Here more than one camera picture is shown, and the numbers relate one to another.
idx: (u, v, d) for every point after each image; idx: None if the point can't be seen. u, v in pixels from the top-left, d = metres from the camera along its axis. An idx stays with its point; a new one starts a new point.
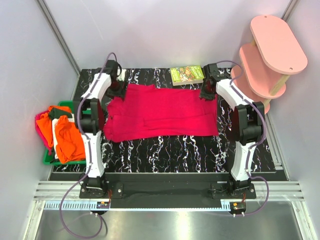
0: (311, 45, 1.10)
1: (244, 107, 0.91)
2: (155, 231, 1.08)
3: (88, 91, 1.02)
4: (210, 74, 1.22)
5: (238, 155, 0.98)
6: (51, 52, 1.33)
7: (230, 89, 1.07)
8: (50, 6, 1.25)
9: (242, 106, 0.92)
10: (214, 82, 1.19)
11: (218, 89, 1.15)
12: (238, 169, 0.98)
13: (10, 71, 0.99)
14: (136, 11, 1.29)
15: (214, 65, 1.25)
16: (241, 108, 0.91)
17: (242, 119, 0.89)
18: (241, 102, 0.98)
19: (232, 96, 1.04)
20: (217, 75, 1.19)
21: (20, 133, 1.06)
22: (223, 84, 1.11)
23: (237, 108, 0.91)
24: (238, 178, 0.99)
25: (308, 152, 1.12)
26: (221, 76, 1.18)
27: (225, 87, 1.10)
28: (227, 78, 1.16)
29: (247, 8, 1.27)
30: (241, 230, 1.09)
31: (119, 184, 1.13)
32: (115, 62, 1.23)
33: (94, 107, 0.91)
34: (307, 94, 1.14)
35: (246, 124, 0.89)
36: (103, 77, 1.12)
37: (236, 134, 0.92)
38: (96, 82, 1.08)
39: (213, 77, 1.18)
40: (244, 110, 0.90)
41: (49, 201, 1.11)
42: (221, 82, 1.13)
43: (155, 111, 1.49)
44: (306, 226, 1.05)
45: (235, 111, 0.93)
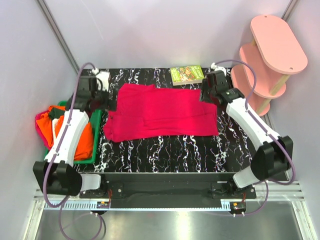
0: (311, 45, 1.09)
1: (271, 146, 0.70)
2: (155, 231, 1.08)
3: (55, 149, 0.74)
4: (216, 88, 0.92)
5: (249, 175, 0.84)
6: (51, 53, 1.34)
7: (247, 116, 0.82)
8: (50, 6, 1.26)
9: (268, 144, 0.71)
10: (223, 101, 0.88)
11: (229, 111, 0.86)
12: (244, 182, 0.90)
13: (10, 71, 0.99)
14: (136, 11, 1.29)
15: (221, 74, 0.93)
16: (267, 148, 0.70)
17: (268, 161, 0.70)
18: (266, 139, 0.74)
19: (252, 127, 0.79)
20: (227, 93, 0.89)
21: (20, 133, 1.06)
22: (238, 107, 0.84)
23: (261, 149, 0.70)
24: (240, 185, 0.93)
25: (308, 152, 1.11)
26: (233, 94, 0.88)
27: (240, 113, 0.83)
28: (239, 97, 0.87)
29: (247, 8, 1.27)
30: (242, 230, 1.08)
31: (119, 184, 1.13)
32: (88, 80, 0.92)
33: (62, 173, 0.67)
34: (307, 94, 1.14)
35: (271, 165, 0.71)
36: (75, 116, 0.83)
37: (257, 171, 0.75)
38: (66, 128, 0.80)
39: (222, 95, 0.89)
40: (271, 152, 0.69)
41: (49, 201, 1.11)
42: (234, 102, 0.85)
43: (155, 111, 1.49)
44: (306, 226, 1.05)
45: (259, 150, 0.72)
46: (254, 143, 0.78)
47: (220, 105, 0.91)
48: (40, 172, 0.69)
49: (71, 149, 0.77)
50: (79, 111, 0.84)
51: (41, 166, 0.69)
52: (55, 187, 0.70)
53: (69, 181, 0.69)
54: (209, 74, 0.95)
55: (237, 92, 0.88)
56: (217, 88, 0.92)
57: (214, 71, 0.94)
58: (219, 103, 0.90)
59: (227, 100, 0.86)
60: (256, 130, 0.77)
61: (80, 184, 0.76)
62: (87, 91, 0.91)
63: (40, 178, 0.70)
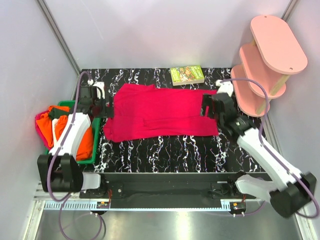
0: (311, 45, 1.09)
1: (295, 187, 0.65)
2: (155, 231, 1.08)
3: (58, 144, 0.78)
4: (225, 116, 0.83)
5: (258, 191, 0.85)
6: (51, 52, 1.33)
7: (263, 150, 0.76)
8: (50, 6, 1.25)
9: (292, 185, 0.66)
10: (234, 132, 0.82)
11: (241, 144, 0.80)
12: (248, 189, 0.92)
13: (10, 71, 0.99)
14: (136, 11, 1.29)
15: (230, 100, 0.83)
16: (293, 191, 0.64)
17: (294, 204, 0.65)
18: (288, 178, 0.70)
19: (271, 163, 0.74)
20: (237, 123, 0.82)
21: (20, 133, 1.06)
22: (251, 140, 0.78)
23: (286, 192, 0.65)
24: (242, 189, 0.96)
25: (308, 152, 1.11)
26: (242, 123, 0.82)
27: (254, 148, 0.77)
28: (250, 127, 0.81)
29: (247, 8, 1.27)
30: (241, 230, 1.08)
31: (119, 184, 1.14)
32: (89, 88, 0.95)
33: (66, 165, 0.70)
34: (307, 95, 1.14)
35: (297, 206, 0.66)
36: (79, 119, 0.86)
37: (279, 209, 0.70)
38: (70, 127, 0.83)
39: (232, 126, 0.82)
40: (296, 194, 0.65)
41: (49, 201, 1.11)
42: (246, 135, 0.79)
43: (155, 111, 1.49)
44: (306, 226, 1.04)
45: (282, 191, 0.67)
46: (276, 181, 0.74)
47: (230, 136, 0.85)
48: (44, 165, 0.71)
49: (73, 145, 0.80)
50: (80, 114, 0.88)
51: (44, 160, 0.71)
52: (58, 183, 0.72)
53: (73, 175, 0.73)
54: (216, 100, 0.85)
55: (248, 121, 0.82)
56: (226, 116, 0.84)
57: (221, 98, 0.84)
58: (230, 135, 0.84)
59: (239, 133, 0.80)
60: (276, 168, 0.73)
61: (81, 182, 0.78)
62: (88, 99, 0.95)
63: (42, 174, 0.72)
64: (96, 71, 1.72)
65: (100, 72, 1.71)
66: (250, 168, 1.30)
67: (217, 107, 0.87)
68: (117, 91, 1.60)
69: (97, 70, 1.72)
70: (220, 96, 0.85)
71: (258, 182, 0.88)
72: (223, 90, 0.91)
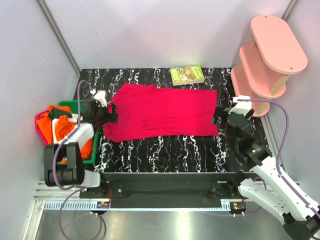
0: (311, 46, 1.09)
1: (314, 221, 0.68)
2: (155, 231, 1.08)
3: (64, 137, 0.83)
4: (240, 141, 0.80)
5: (266, 205, 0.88)
6: (51, 52, 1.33)
7: (281, 181, 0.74)
8: (50, 6, 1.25)
9: (312, 219, 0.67)
10: (250, 159, 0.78)
11: (257, 172, 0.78)
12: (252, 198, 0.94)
13: (10, 71, 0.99)
14: (136, 11, 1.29)
15: (247, 126, 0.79)
16: (311, 224, 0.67)
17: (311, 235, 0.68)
18: (307, 212, 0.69)
19: (289, 195, 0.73)
20: (253, 150, 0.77)
21: (20, 133, 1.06)
22: (268, 169, 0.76)
23: (305, 226, 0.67)
24: (243, 194, 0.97)
25: (309, 152, 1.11)
26: (258, 150, 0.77)
27: (272, 178, 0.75)
28: (267, 154, 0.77)
29: (247, 8, 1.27)
30: (241, 230, 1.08)
31: (119, 184, 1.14)
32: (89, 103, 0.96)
33: (72, 151, 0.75)
34: (307, 95, 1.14)
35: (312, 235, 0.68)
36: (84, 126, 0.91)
37: (293, 235, 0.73)
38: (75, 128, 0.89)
39: (247, 154, 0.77)
40: (314, 227, 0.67)
41: (49, 201, 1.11)
42: (263, 164, 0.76)
43: (155, 111, 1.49)
44: None
45: (301, 223, 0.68)
46: (293, 212, 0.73)
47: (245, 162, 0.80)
48: (50, 153, 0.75)
49: (78, 142, 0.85)
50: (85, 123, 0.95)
51: (51, 149, 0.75)
52: (63, 171, 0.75)
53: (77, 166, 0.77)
54: (232, 125, 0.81)
55: (264, 148, 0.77)
56: (241, 142, 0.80)
57: (238, 123, 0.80)
58: (245, 161, 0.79)
59: (257, 162, 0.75)
60: (294, 201, 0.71)
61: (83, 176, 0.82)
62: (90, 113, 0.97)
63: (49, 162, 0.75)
64: (96, 71, 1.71)
65: (100, 72, 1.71)
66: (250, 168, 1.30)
67: (231, 131, 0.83)
68: (117, 91, 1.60)
69: (97, 70, 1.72)
70: (237, 120, 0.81)
71: (264, 194, 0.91)
72: (240, 107, 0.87)
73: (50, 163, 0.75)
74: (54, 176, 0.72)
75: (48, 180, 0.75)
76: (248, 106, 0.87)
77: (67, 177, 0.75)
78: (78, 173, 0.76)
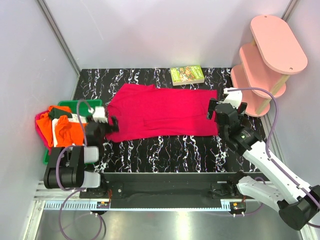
0: (311, 46, 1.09)
1: (306, 203, 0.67)
2: (155, 231, 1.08)
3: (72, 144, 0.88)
4: (230, 128, 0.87)
5: (263, 198, 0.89)
6: (51, 52, 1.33)
7: (270, 164, 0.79)
8: (50, 6, 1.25)
9: (303, 200, 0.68)
10: (240, 146, 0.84)
11: (248, 157, 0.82)
12: (251, 194, 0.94)
13: (10, 71, 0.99)
14: (136, 11, 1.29)
15: (234, 112, 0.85)
16: (304, 206, 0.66)
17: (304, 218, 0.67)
18: (298, 193, 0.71)
19: (279, 177, 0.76)
20: (242, 136, 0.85)
21: (20, 133, 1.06)
22: (258, 153, 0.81)
23: (297, 207, 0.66)
24: (243, 192, 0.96)
25: (309, 152, 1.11)
26: (248, 136, 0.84)
27: (262, 161, 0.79)
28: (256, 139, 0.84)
29: (247, 8, 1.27)
30: (241, 230, 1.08)
31: (119, 184, 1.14)
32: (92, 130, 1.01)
33: (76, 153, 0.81)
34: (307, 95, 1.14)
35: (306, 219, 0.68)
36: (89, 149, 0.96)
37: (290, 221, 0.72)
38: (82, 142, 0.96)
39: (237, 140, 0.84)
40: (307, 209, 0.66)
41: (49, 201, 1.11)
42: (252, 149, 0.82)
43: (155, 111, 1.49)
44: (306, 226, 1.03)
45: (292, 205, 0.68)
46: (284, 195, 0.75)
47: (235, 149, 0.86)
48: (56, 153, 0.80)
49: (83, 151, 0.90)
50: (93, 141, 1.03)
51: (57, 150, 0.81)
52: (63, 172, 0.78)
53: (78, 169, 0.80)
54: (220, 112, 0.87)
55: (252, 133, 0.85)
56: (230, 129, 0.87)
57: (226, 110, 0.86)
58: (235, 148, 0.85)
59: (246, 147, 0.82)
60: (285, 182, 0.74)
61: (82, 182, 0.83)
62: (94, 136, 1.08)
63: (53, 161, 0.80)
64: (96, 71, 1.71)
65: (100, 72, 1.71)
66: (250, 168, 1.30)
67: (220, 119, 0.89)
68: (118, 91, 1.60)
69: (97, 70, 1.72)
70: (225, 108, 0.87)
71: (262, 187, 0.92)
72: (231, 98, 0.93)
73: (54, 163, 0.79)
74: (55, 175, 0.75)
75: (46, 181, 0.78)
76: (238, 98, 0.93)
77: (66, 179, 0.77)
78: (77, 176, 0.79)
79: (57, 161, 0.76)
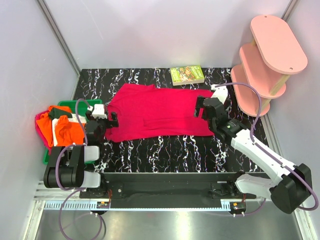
0: (311, 46, 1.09)
1: (291, 179, 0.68)
2: (155, 231, 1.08)
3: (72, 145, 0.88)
4: (217, 120, 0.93)
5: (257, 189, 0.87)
6: (51, 52, 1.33)
7: (255, 148, 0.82)
8: (50, 6, 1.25)
9: (287, 178, 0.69)
10: (226, 135, 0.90)
11: (235, 145, 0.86)
12: (249, 189, 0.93)
13: (10, 71, 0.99)
14: (136, 11, 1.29)
15: (220, 105, 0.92)
16: (289, 183, 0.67)
17: (292, 196, 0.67)
18: (283, 172, 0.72)
19: (264, 159, 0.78)
20: (228, 126, 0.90)
21: (20, 133, 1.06)
22: (243, 140, 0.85)
23: (283, 185, 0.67)
24: (243, 190, 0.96)
25: (309, 152, 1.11)
26: (233, 126, 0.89)
27: (247, 146, 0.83)
28: (241, 129, 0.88)
29: (247, 8, 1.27)
30: (242, 230, 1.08)
31: (119, 184, 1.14)
32: (94, 124, 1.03)
33: (77, 153, 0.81)
34: (307, 95, 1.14)
35: (295, 198, 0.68)
36: (90, 148, 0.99)
37: (282, 205, 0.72)
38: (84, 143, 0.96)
39: (224, 130, 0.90)
40: (292, 186, 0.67)
41: (49, 201, 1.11)
42: (238, 136, 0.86)
43: (155, 111, 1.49)
44: (306, 226, 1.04)
45: (278, 184, 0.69)
46: (272, 177, 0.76)
47: (223, 139, 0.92)
48: (56, 153, 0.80)
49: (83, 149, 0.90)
50: (91, 146, 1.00)
51: (58, 150, 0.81)
52: (63, 172, 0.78)
53: (78, 168, 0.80)
54: (208, 105, 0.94)
55: (238, 123, 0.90)
56: (218, 121, 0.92)
57: (212, 103, 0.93)
58: (223, 138, 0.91)
59: (231, 135, 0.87)
60: (269, 163, 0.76)
61: (82, 180, 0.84)
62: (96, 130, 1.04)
63: (53, 161, 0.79)
64: (96, 71, 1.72)
65: (100, 72, 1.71)
66: (250, 168, 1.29)
67: (208, 112, 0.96)
68: (118, 91, 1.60)
69: (97, 70, 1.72)
70: (211, 102, 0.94)
71: (256, 181, 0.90)
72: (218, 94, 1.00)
73: (54, 163, 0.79)
74: (55, 175, 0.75)
75: (47, 180, 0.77)
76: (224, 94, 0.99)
77: (66, 179, 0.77)
78: (77, 176, 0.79)
79: (57, 161, 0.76)
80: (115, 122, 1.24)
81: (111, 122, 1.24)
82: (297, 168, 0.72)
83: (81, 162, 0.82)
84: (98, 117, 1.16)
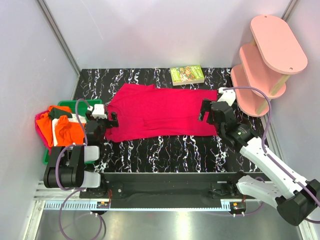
0: (311, 46, 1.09)
1: (303, 196, 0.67)
2: (155, 231, 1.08)
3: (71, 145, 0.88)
4: (226, 125, 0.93)
5: (260, 194, 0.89)
6: (51, 52, 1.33)
7: (267, 159, 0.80)
8: (50, 6, 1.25)
9: (299, 194, 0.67)
10: (236, 142, 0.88)
11: (245, 153, 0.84)
12: (251, 193, 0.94)
13: (9, 71, 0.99)
14: (135, 11, 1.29)
15: (230, 110, 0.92)
16: (300, 200, 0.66)
17: (302, 212, 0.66)
18: (295, 187, 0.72)
19: (275, 172, 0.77)
20: (238, 133, 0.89)
21: (20, 133, 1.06)
22: (254, 149, 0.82)
23: (294, 202, 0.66)
24: (243, 191, 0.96)
25: (309, 152, 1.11)
26: (244, 133, 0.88)
27: (258, 156, 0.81)
28: (252, 136, 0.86)
29: (247, 8, 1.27)
30: (242, 230, 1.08)
31: (119, 184, 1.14)
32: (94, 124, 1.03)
33: (76, 152, 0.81)
34: (307, 95, 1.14)
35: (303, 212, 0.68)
36: (90, 148, 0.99)
37: (287, 217, 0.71)
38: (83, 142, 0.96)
39: (234, 136, 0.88)
40: (304, 202, 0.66)
41: (49, 201, 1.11)
42: (249, 145, 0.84)
43: (155, 111, 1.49)
44: (306, 226, 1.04)
45: (289, 199, 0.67)
46: (282, 191, 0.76)
47: (232, 146, 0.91)
48: (56, 153, 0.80)
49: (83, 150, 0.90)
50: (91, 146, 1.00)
51: (58, 150, 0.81)
52: (63, 172, 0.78)
53: (78, 169, 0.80)
54: (217, 110, 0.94)
55: (249, 130, 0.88)
56: (227, 126, 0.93)
57: (221, 108, 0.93)
58: (232, 144, 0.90)
59: (242, 143, 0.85)
60: (281, 177, 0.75)
61: (82, 180, 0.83)
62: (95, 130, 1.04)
63: (52, 161, 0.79)
64: (96, 71, 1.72)
65: (100, 72, 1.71)
66: (250, 168, 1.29)
67: (217, 116, 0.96)
68: (118, 91, 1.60)
69: (97, 70, 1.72)
70: (220, 106, 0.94)
71: (260, 186, 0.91)
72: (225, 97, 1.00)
73: (54, 163, 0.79)
74: (55, 174, 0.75)
75: (46, 180, 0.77)
76: (232, 97, 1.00)
77: (66, 178, 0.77)
78: (77, 176, 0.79)
79: (57, 161, 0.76)
80: (115, 122, 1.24)
81: (111, 122, 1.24)
82: (310, 183, 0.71)
83: (80, 162, 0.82)
84: (99, 117, 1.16)
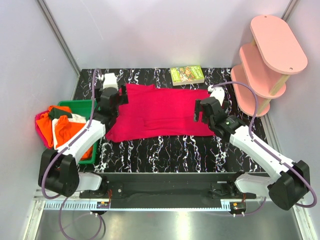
0: (311, 45, 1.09)
1: (290, 176, 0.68)
2: (155, 231, 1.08)
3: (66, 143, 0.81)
4: (214, 117, 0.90)
5: (255, 186, 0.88)
6: (51, 52, 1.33)
7: (254, 144, 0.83)
8: (50, 6, 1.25)
9: (286, 174, 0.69)
10: (225, 132, 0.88)
11: (234, 142, 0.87)
12: (248, 187, 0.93)
13: (10, 71, 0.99)
14: (135, 11, 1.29)
15: (217, 103, 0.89)
16: (287, 180, 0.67)
17: (290, 193, 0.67)
18: (282, 168, 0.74)
19: (263, 156, 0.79)
20: (227, 122, 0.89)
21: (20, 133, 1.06)
22: (242, 136, 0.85)
23: (282, 182, 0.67)
24: (242, 188, 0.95)
25: (309, 152, 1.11)
26: (232, 123, 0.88)
27: (246, 143, 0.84)
28: (240, 125, 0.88)
29: (247, 8, 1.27)
30: (242, 230, 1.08)
31: (119, 184, 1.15)
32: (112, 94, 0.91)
33: (65, 167, 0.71)
34: (307, 94, 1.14)
35: (293, 194, 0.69)
36: (95, 124, 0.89)
37: (280, 202, 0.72)
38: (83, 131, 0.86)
39: (222, 126, 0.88)
40: (291, 182, 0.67)
41: (50, 201, 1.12)
42: (236, 132, 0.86)
43: (155, 111, 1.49)
44: (306, 226, 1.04)
45: (277, 181, 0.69)
46: (271, 174, 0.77)
47: (221, 136, 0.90)
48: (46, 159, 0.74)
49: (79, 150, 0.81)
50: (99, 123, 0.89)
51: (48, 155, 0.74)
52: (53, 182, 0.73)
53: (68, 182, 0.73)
54: (204, 103, 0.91)
55: (237, 120, 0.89)
56: (215, 118, 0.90)
57: (209, 101, 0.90)
58: (221, 135, 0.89)
59: (230, 131, 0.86)
60: (268, 160, 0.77)
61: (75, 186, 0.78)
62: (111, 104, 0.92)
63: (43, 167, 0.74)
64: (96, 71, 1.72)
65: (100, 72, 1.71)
66: (250, 168, 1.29)
67: (206, 109, 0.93)
68: None
69: None
70: (208, 99, 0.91)
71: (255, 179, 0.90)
72: (215, 95, 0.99)
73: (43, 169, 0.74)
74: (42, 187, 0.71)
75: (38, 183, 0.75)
76: (221, 95, 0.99)
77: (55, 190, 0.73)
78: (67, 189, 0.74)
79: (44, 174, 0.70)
80: None
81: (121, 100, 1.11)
82: (296, 164, 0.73)
83: (71, 174, 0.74)
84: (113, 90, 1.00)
